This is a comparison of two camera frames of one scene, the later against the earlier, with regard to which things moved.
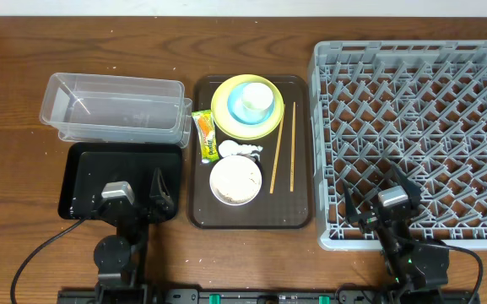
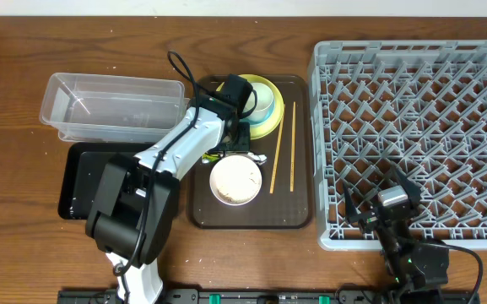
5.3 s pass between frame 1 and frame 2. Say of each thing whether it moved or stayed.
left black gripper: moved
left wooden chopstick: stayed
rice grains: stayed
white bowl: stayed
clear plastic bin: stayed
